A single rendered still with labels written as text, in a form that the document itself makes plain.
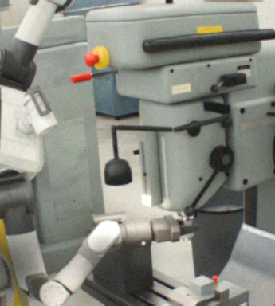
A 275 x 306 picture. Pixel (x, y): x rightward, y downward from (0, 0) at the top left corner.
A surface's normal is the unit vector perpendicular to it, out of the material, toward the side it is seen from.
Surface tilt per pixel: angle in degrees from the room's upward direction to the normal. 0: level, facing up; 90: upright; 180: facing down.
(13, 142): 59
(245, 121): 90
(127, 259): 90
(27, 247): 75
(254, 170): 90
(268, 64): 90
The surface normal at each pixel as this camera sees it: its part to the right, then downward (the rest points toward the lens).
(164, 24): 0.55, 0.18
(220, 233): -0.19, 0.33
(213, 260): -0.40, 0.33
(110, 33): -0.83, 0.21
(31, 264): 0.48, -0.07
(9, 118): 0.62, -0.41
